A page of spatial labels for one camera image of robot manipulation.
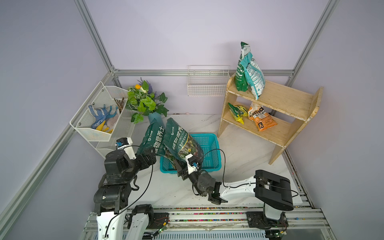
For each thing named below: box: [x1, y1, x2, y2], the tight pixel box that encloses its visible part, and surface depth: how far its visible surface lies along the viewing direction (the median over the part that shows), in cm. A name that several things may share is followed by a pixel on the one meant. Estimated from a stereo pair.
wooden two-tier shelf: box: [217, 76, 324, 165], surface depth 76 cm
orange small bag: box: [248, 102, 278, 132], surface depth 86 cm
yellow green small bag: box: [228, 102, 248, 125], surface depth 87 cm
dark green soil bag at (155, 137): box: [137, 118, 167, 156], surface depth 80 cm
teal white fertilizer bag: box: [240, 51, 266, 100], surface depth 67 cm
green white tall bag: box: [235, 42, 251, 92], surface depth 69 cm
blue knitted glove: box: [88, 104, 108, 130], surface depth 73 cm
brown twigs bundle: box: [114, 97, 125, 114], surface depth 85 cm
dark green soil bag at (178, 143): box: [163, 117, 204, 163], surface depth 83 cm
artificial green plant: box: [125, 77, 170, 124], surface depth 85 cm
